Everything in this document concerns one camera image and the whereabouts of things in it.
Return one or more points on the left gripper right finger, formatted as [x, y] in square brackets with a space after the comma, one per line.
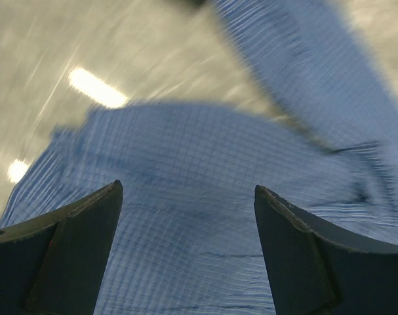
[316, 267]

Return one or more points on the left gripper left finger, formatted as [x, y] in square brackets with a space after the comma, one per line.
[55, 263]

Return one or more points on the blue checked long sleeve shirt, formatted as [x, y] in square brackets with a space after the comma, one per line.
[187, 240]

